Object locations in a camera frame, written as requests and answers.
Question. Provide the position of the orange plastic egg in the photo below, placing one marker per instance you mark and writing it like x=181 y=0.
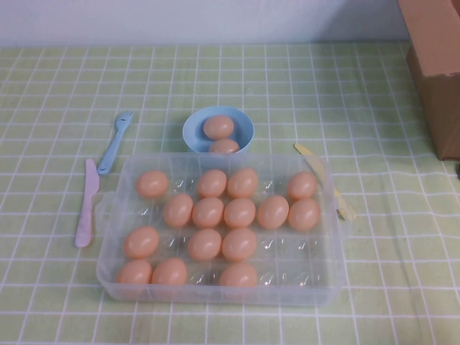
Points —
x=224 y=146
x=243 y=182
x=133 y=272
x=169 y=271
x=273 y=212
x=239 y=244
x=205 y=244
x=302 y=185
x=212 y=183
x=141 y=242
x=208 y=212
x=304 y=214
x=218 y=126
x=240 y=212
x=152 y=183
x=178 y=210
x=238 y=275

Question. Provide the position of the yellow plastic knife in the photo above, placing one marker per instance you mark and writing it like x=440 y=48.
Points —
x=346 y=212

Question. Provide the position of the light blue plastic fork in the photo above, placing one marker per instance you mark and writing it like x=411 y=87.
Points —
x=111 y=151

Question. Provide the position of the brown cardboard box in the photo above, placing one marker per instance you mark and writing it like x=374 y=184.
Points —
x=438 y=108

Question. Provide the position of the green checkered tablecloth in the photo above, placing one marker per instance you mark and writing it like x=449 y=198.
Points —
x=54 y=305

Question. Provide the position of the light blue plastic bowl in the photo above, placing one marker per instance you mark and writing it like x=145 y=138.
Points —
x=192 y=133

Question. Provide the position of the clear plastic egg box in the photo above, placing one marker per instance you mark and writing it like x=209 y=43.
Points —
x=287 y=251

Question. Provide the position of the black remote control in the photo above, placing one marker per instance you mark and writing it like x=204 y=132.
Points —
x=458 y=170

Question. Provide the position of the pink plastic knife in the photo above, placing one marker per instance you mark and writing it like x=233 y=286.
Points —
x=86 y=212

